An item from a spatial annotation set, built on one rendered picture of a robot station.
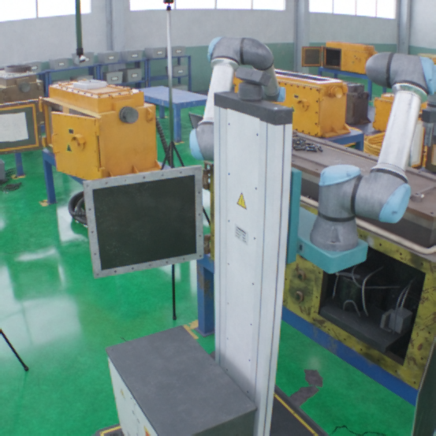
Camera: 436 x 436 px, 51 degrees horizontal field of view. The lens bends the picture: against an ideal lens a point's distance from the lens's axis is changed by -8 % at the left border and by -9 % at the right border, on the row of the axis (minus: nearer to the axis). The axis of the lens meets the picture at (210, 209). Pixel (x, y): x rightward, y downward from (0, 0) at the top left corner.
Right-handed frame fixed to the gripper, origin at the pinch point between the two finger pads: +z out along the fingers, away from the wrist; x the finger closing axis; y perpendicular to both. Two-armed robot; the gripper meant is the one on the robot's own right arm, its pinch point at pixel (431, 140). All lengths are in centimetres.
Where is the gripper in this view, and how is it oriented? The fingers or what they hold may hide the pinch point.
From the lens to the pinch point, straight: 210.9
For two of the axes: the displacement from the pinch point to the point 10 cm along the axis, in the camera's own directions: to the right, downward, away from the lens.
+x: -8.7, 2.0, -4.5
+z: 0.1, 9.2, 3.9
